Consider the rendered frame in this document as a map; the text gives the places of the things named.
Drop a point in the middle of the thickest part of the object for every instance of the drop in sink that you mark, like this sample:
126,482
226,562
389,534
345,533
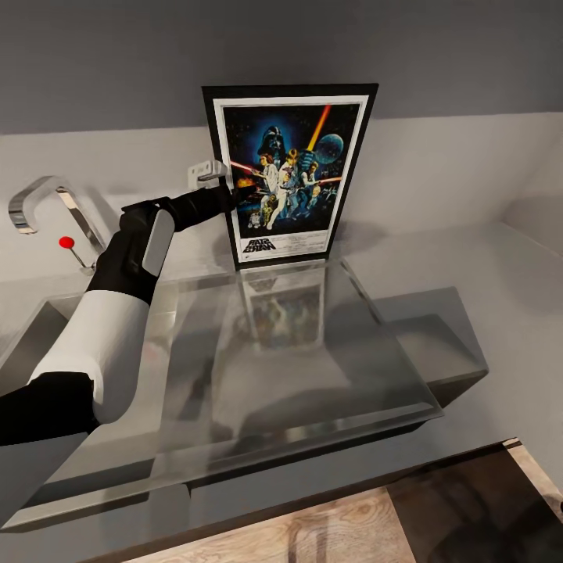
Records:
237,369

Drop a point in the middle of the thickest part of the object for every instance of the poster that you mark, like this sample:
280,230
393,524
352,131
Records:
299,145

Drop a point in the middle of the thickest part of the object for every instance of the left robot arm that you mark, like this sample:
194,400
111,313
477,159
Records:
90,375

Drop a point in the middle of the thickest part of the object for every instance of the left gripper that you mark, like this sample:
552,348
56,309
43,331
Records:
210,202

